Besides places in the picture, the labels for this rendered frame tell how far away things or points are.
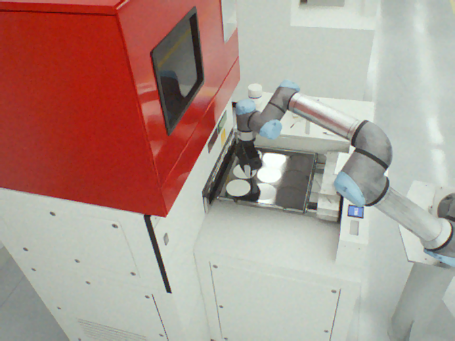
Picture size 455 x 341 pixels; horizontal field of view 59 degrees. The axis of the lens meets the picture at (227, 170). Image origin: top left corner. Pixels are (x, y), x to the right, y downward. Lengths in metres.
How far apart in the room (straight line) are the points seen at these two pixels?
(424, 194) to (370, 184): 0.63
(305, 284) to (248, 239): 0.27
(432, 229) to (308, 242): 0.44
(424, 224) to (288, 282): 0.53
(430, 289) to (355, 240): 0.63
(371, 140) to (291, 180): 0.52
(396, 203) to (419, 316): 0.93
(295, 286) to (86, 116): 1.00
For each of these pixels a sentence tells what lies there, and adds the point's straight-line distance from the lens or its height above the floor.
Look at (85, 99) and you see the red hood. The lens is 1.00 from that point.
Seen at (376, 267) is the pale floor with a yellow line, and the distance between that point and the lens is 2.61.
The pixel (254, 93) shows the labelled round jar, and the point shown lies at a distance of 2.00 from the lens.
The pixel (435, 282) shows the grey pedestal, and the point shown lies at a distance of 1.96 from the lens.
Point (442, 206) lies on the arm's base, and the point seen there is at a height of 0.93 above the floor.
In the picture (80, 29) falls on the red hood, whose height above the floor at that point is 1.77.
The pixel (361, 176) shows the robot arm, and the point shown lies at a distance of 1.27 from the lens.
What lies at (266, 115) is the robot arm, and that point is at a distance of 1.46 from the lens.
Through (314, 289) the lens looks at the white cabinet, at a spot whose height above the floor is 0.72.
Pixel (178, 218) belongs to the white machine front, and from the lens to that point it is 1.39.
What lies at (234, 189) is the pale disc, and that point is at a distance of 1.68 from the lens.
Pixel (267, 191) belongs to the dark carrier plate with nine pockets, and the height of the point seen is 0.90.
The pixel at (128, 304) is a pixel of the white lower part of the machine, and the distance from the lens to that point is 1.71.
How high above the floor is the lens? 2.07
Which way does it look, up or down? 41 degrees down
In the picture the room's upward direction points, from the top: 5 degrees counter-clockwise
